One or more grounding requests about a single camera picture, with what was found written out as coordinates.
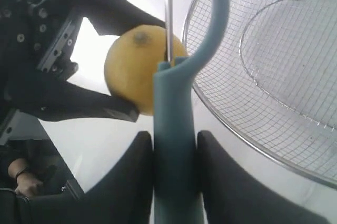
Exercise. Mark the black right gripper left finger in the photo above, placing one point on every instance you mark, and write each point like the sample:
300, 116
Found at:
124, 195

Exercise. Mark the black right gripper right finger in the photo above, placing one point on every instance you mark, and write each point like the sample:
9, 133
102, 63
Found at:
232, 195

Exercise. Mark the oval steel wire mesh basket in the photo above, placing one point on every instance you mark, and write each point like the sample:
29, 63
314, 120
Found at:
272, 83

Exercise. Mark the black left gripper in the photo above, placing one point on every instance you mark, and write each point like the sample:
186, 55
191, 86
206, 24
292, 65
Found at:
37, 40

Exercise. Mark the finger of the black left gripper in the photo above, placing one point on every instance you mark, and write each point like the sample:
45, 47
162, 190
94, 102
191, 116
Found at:
115, 17

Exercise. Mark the yellow lemon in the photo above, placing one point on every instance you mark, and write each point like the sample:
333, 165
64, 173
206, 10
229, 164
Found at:
131, 62

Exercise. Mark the teal handled peeler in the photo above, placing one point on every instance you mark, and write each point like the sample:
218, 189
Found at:
177, 198

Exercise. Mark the person hand in background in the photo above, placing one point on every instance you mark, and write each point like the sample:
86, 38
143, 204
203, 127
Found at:
27, 183

